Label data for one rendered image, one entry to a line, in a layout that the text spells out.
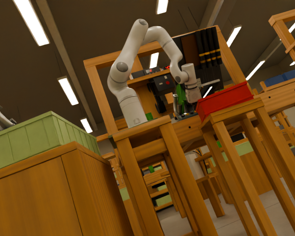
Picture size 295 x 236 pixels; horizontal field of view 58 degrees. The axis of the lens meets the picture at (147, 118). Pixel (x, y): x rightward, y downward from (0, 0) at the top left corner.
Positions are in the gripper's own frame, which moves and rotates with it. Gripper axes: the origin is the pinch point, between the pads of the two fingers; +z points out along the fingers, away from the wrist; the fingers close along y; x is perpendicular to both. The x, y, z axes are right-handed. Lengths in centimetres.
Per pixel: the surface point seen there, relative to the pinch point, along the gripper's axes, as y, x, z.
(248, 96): 19.8, -35.1, -8.9
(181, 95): 2.7, 29.8, -3.4
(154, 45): 12, 103, -43
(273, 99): 58, -8, 10
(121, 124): -46, 72, 17
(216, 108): -0.1, -31.0, -6.5
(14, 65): -202, 558, -54
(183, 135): -16.2, -9.7, 12.8
